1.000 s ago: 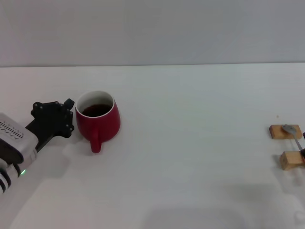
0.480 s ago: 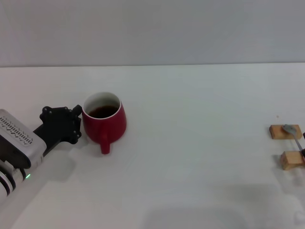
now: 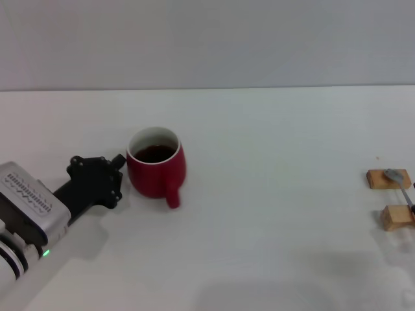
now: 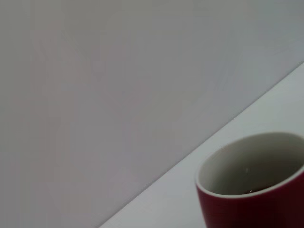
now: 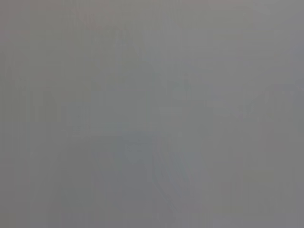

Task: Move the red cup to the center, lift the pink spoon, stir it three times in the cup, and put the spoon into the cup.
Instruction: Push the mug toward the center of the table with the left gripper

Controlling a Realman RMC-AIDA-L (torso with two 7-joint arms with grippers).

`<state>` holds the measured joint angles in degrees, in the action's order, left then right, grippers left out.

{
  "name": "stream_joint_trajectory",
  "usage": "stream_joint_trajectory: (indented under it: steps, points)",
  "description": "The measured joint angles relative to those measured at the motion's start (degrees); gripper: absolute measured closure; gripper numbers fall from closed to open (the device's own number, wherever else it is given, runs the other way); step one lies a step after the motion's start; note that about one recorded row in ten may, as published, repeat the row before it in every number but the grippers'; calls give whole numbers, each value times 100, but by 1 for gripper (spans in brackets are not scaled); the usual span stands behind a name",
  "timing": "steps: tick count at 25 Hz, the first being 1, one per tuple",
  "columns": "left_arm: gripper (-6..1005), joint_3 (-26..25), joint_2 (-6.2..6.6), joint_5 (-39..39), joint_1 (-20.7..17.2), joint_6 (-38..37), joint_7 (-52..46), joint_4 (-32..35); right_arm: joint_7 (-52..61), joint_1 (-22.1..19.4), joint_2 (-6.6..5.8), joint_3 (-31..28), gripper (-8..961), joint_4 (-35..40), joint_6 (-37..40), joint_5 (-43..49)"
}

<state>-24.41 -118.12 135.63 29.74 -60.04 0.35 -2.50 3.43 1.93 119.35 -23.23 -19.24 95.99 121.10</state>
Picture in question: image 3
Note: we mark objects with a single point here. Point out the dark coffee liquid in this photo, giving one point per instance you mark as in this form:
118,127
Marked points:
154,154

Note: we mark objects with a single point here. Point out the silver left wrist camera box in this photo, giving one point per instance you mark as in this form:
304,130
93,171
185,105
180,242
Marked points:
26,201

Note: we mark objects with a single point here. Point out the small wooden block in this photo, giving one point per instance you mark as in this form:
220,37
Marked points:
394,218
377,179

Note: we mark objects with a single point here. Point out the red ceramic cup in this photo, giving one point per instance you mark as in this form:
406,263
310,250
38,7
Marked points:
152,178

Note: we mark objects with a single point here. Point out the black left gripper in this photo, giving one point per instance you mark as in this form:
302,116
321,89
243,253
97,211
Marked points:
87,181

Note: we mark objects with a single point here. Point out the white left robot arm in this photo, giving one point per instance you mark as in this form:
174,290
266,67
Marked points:
13,262

